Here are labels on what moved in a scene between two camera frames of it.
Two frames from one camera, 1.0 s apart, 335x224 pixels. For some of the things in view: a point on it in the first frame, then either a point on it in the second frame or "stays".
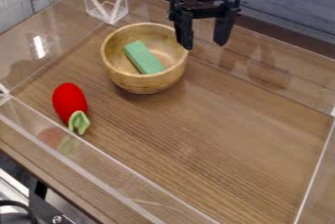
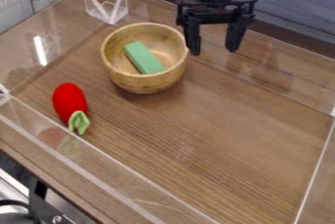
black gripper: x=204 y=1 to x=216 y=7
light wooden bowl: x=161 y=41 stays
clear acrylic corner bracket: x=107 y=11 stays
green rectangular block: x=143 y=58 stays
